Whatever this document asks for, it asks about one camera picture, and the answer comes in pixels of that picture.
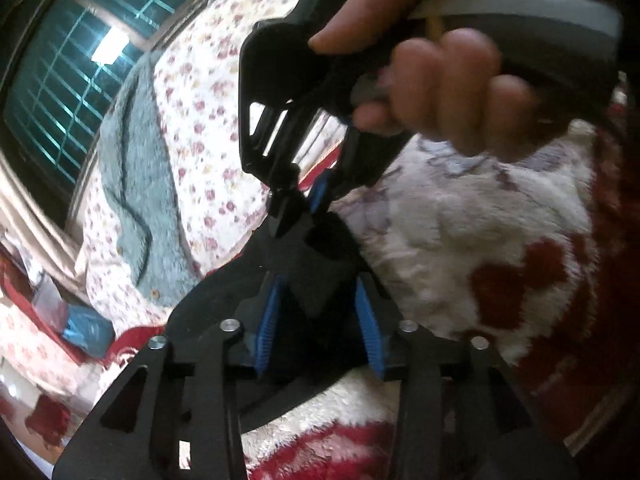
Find black pants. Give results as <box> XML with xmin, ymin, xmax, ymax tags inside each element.
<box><xmin>164</xmin><ymin>209</ymin><xmax>452</xmax><ymax>434</ymax></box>

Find person's right hand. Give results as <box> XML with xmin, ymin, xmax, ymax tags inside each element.
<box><xmin>308</xmin><ymin>0</ymin><xmax>566</xmax><ymax>164</ymax></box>

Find teal fleece garment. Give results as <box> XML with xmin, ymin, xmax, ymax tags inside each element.
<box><xmin>98</xmin><ymin>51</ymin><xmax>198</xmax><ymax>308</ymax></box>

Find white floral bed sheet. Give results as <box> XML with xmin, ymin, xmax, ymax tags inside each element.
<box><xmin>81</xmin><ymin>0</ymin><xmax>298</xmax><ymax>333</ymax></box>

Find blue plastic bag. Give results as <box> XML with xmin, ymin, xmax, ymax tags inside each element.
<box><xmin>61</xmin><ymin>304</ymin><xmax>115</xmax><ymax>360</ymax></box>

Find red white floral blanket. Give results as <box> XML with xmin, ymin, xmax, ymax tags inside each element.
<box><xmin>102</xmin><ymin>119</ymin><xmax>640</xmax><ymax>480</ymax></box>

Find beige curtain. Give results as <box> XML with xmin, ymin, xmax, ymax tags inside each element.
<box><xmin>1</xmin><ymin>154</ymin><xmax>89</xmax><ymax>304</ymax></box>

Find green grilled window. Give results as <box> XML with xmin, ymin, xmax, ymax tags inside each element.
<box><xmin>2</xmin><ymin>0</ymin><xmax>188</xmax><ymax>200</ymax></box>

